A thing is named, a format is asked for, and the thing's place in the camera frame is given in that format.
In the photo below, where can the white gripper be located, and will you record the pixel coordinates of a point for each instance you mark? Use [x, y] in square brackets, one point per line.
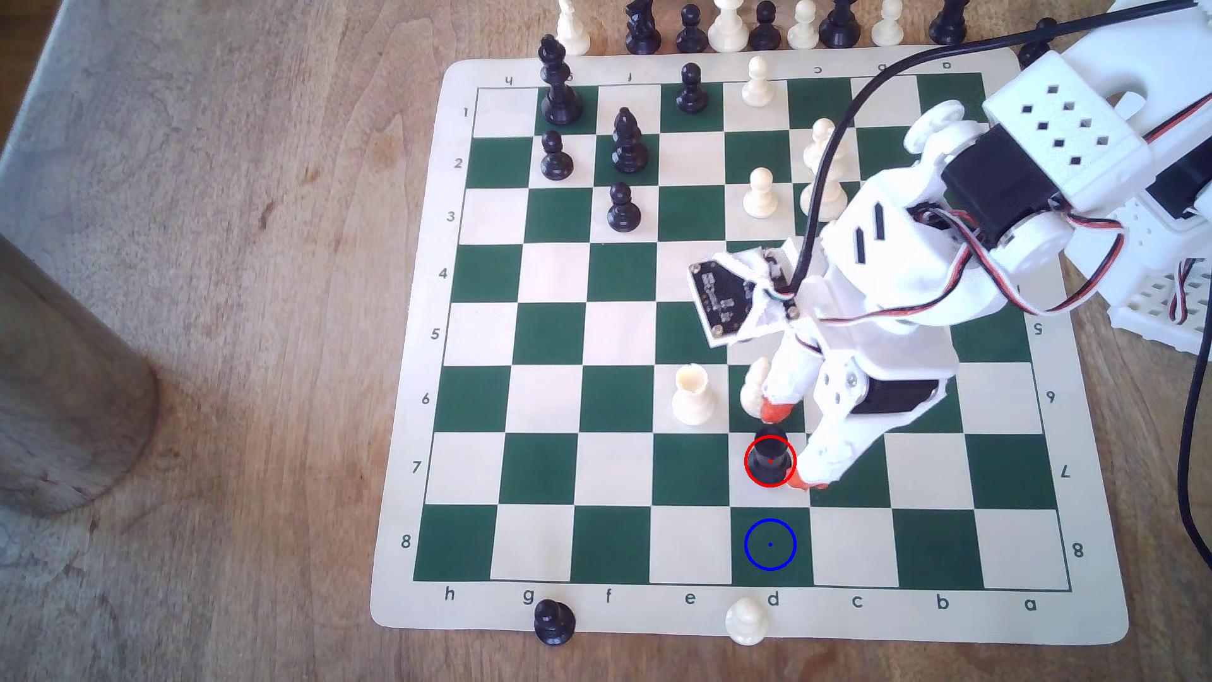
[849, 386]

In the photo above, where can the black chess rook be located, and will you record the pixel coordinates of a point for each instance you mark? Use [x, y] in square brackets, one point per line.
[770, 459]

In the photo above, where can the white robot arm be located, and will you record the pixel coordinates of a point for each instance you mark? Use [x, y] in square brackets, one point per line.
[1060, 123]

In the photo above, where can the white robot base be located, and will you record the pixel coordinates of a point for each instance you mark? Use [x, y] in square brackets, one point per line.
[1155, 317]

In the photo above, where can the white chess rook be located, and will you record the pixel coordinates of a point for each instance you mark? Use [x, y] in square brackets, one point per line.
[693, 400]

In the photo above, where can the green white chess mat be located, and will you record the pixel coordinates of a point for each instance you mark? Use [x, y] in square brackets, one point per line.
[625, 331]

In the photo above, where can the black chess pawn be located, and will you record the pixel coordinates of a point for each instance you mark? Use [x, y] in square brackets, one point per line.
[554, 625]
[691, 36]
[623, 213]
[692, 93]
[557, 163]
[1044, 26]
[765, 34]

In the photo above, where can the black chess bishop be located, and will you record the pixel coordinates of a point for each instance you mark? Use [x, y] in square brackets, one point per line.
[629, 147]

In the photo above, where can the black tall chess piece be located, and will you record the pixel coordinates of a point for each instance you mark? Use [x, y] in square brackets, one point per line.
[839, 28]
[949, 24]

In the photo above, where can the white tall chess piece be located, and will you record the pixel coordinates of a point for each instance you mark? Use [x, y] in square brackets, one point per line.
[728, 30]

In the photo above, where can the black chess king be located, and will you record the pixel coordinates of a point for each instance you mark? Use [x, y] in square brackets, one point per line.
[560, 95]

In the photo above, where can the black chess knight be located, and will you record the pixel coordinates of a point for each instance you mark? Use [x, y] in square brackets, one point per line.
[643, 30]

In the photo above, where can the white chess bishop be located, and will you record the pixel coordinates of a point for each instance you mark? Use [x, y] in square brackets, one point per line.
[572, 33]

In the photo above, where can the black camera circuit board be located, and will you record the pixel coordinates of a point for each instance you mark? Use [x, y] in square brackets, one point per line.
[724, 294]

